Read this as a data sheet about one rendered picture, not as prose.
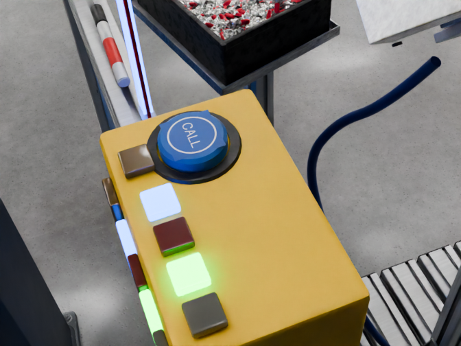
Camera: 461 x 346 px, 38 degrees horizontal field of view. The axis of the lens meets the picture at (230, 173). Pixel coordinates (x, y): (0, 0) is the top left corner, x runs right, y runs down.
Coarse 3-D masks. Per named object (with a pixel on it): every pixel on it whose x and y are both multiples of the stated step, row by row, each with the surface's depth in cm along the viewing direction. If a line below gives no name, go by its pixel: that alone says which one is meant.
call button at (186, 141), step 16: (192, 112) 39; (208, 112) 39; (176, 128) 38; (192, 128) 38; (208, 128) 38; (224, 128) 38; (160, 144) 38; (176, 144) 38; (192, 144) 38; (208, 144) 38; (224, 144) 38; (176, 160) 37; (192, 160) 37; (208, 160) 37
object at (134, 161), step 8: (144, 144) 38; (120, 152) 38; (128, 152) 38; (136, 152) 38; (144, 152) 38; (120, 160) 38; (128, 160) 38; (136, 160) 38; (144, 160) 38; (152, 160) 38; (128, 168) 37; (136, 168) 37; (144, 168) 37; (152, 168) 38; (128, 176) 37
